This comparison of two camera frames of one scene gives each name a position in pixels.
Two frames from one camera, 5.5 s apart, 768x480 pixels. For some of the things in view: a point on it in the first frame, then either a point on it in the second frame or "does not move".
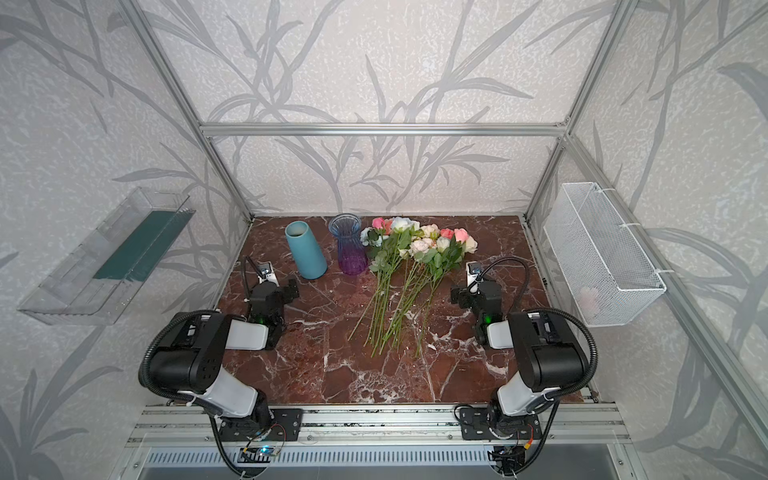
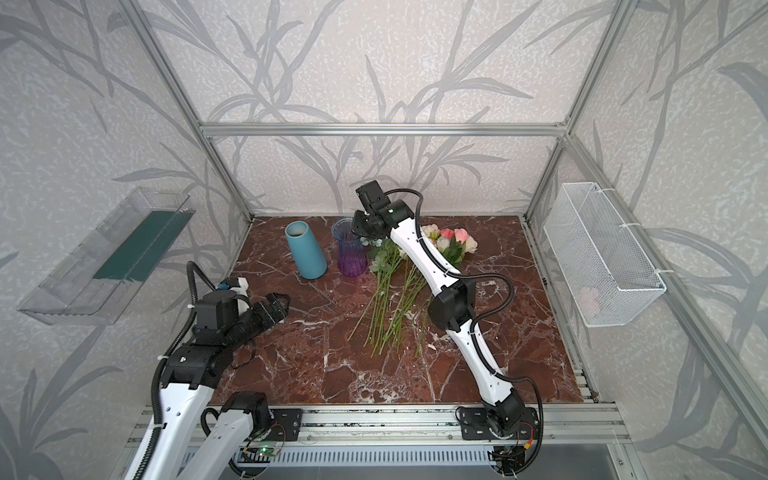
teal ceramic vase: x=308 y=260 does not move
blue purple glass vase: x=352 y=253 does not move
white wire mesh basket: x=610 y=277 does not move
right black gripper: x=471 y=297 → x=363 y=225
